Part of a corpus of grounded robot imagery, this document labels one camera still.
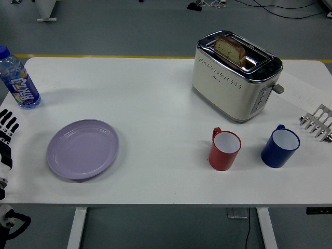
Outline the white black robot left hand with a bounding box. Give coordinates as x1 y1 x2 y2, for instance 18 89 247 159
0 108 20 180

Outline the lilac round plate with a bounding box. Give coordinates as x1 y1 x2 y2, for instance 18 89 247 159
46 119 120 181

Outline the blue labelled drink bottle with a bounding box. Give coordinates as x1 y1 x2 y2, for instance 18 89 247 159
0 45 42 110

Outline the white table leg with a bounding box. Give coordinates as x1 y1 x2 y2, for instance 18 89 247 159
256 207 279 249
66 207 88 249

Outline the white stand base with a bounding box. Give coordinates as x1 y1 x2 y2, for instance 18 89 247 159
36 0 58 22

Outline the red mug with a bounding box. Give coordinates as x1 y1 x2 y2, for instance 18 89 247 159
208 127 242 171

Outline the cream chrome toaster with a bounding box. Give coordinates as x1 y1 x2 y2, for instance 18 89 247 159
191 30 285 123

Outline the bread slice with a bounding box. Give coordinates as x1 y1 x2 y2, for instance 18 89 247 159
213 36 246 66

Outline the blue mug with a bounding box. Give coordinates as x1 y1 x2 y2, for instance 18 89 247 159
260 124 301 169

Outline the white paper sheet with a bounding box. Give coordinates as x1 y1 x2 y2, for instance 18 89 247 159
271 71 332 110

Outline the silver metal toast rack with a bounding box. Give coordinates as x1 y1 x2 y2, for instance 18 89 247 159
299 104 332 142

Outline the black table control panel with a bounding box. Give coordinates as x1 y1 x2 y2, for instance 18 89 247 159
306 206 332 215

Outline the grey under-table bracket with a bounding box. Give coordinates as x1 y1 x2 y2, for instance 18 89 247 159
227 207 250 220

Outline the white floor cable bundle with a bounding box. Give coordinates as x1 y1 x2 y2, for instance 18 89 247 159
201 0 227 8

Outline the thin black hanging cable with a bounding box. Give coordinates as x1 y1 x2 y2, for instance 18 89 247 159
244 219 252 249

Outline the long black floor cable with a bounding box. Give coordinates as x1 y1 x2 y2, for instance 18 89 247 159
233 0 332 19

